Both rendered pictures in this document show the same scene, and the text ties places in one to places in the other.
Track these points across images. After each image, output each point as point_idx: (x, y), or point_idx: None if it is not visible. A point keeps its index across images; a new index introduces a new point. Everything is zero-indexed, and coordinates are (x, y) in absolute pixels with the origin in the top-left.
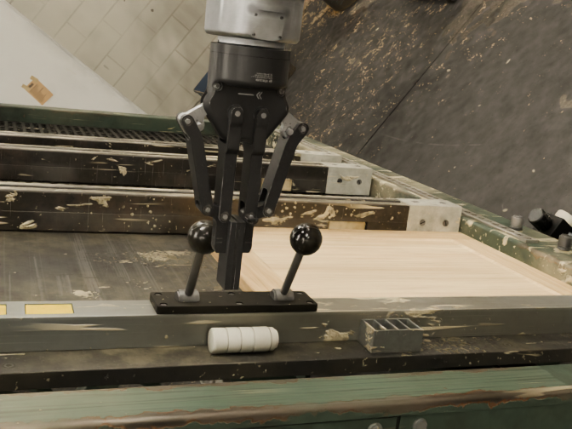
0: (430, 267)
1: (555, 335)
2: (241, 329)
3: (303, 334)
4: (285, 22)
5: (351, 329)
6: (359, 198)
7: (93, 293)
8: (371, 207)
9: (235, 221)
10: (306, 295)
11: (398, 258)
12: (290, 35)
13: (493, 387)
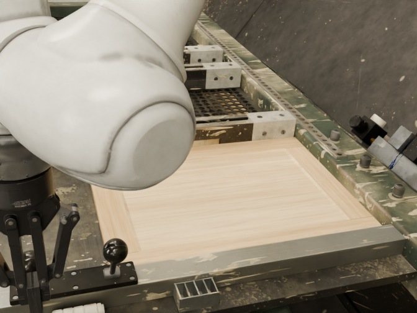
0: (255, 192)
1: (332, 269)
2: (74, 311)
3: (129, 299)
4: (30, 164)
5: (167, 290)
6: (215, 118)
7: None
8: (223, 127)
9: (30, 287)
10: (132, 267)
11: (234, 181)
12: (38, 169)
13: None
